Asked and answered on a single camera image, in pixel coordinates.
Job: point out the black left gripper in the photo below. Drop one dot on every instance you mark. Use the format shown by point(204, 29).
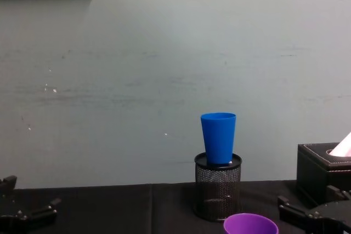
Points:
point(8, 225)

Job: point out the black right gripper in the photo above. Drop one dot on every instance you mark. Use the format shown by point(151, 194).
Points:
point(334, 217)

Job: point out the black leather tissue box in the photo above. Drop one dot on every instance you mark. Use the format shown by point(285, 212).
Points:
point(311, 173)

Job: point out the pale pink tissue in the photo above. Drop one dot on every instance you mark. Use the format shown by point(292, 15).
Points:
point(344, 146)

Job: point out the purple plastic cup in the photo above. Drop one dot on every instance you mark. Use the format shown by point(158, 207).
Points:
point(251, 225)

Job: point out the black table cloth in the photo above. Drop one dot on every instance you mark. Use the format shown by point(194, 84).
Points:
point(123, 209)

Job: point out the black mesh pen holder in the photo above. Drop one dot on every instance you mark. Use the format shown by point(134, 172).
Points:
point(216, 190)

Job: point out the blue plastic cup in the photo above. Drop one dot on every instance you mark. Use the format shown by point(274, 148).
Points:
point(218, 138)

